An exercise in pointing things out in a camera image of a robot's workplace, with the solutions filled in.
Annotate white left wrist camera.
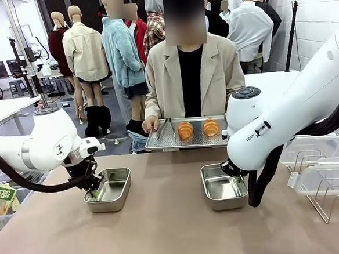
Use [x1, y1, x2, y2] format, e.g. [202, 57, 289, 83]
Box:
[78, 136, 107, 157]

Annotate black tripod stand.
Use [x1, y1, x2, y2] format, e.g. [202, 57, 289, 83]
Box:
[279, 0, 305, 73]

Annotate grey plastic stool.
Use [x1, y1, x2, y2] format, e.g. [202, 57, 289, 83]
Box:
[9, 79, 31, 98]

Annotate perforated metal baking tray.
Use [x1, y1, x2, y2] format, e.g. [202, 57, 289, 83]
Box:
[143, 114, 230, 153]

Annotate metal serving tongs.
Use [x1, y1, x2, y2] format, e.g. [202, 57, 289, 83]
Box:
[154, 117, 177, 140]

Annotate mannequin in red jacket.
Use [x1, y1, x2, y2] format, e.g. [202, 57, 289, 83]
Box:
[123, 2, 151, 68]

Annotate mannequin in maroon dress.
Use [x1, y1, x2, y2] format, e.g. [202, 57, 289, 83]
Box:
[46, 10, 75, 81]

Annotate black furry boot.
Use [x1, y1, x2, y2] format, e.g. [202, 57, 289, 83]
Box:
[82, 104, 102, 138]
[97, 104, 113, 135]

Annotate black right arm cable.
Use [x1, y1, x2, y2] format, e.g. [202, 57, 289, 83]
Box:
[239, 71, 339, 209]

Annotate clear bin with utensils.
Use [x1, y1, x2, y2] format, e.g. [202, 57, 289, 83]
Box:
[15, 169, 56, 191]

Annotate person's right hand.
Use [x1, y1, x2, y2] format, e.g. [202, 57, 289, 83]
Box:
[142, 115, 161, 135]

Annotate mannequin in black top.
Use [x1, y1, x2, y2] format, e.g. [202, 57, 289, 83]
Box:
[203, 0, 230, 39]

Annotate blue denim cloth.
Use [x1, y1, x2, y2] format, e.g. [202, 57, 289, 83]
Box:
[128, 130, 150, 154]

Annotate golden croissant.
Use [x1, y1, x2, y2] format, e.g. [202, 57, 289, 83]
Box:
[176, 120, 195, 141]
[203, 117, 221, 138]

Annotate mannequin in blue fleece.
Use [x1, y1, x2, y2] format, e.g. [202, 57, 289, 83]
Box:
[98, 0, 150, 123]

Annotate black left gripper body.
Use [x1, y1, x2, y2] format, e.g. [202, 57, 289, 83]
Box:
[62, 154, 100, 191]

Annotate mannequin in white shirt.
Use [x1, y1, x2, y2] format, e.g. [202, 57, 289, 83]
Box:
[224, 0, 277, 67]

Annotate white mannequin stand base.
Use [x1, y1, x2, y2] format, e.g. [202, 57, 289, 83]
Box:
[102, 135, 130, 146]

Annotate green snack bag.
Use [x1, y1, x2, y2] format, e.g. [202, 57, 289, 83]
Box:
[0, 182, 19, 216]

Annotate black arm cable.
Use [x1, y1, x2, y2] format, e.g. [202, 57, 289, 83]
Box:
[239, 71, 339, 209]
[0, 137, 89, 197]

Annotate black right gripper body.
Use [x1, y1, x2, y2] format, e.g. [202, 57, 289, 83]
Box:
[219, 159, 244, 179]

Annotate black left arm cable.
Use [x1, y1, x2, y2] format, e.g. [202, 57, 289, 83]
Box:
[0, 137, 89, 197]

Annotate person in beige blazer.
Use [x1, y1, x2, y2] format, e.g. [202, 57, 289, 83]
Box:
[136, 0, 249, 132]

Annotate mannequin in cream jacket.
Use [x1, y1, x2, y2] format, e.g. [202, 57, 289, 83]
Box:
[60, 3, 114, 126]

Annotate rectangular stainless steel container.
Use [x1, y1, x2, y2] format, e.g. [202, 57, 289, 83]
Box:
[200, 161, 250, 212]
[82, 166, 135, 214]

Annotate clear plastic container lid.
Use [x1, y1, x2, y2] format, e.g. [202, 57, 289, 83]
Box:
[277, 132, 339, 166]
[286, 157, 339, 198]

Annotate person's right forearm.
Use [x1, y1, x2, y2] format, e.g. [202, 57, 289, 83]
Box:
[143, 89, 165, 124]

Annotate white work table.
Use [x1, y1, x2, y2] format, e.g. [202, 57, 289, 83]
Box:
[0, 96, 45, 136]

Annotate metal wire lid rack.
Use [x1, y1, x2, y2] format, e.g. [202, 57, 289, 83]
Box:
[284, 147, 339, 227]

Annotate mannequin in plaid hoodie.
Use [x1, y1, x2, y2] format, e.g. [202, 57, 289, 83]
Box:
[140, 0, 169, 60]

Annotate mannequin in black jacket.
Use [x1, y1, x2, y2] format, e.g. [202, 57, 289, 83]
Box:
[252, 0, 284, 40]

